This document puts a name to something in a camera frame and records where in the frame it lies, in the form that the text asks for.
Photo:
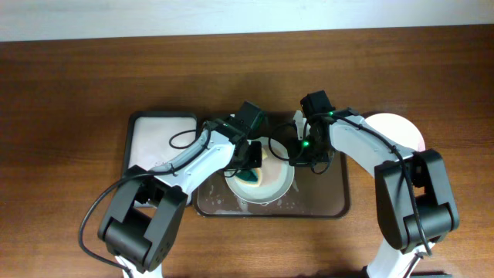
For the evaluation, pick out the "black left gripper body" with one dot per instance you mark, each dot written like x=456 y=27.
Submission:
x=253 y=160

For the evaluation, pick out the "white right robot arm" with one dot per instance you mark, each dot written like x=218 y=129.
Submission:
x=415 y=204

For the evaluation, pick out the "light green stained plate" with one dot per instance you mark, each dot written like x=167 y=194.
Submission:
x=278 y=176

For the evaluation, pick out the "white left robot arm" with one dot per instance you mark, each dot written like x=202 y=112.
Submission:
x=142 y=220

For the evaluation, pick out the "black tray with white liner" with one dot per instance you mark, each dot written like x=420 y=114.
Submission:
x=148 y=135

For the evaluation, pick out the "green and yellow sponge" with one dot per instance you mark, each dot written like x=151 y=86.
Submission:
x=250 y=177

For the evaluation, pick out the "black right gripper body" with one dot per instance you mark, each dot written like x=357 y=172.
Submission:
x=311 y=153

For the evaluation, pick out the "brown plastic tray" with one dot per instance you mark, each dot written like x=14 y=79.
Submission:
x=325 y=196

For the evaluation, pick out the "pink stained plate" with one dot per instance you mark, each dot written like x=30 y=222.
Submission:
x=398 y=129

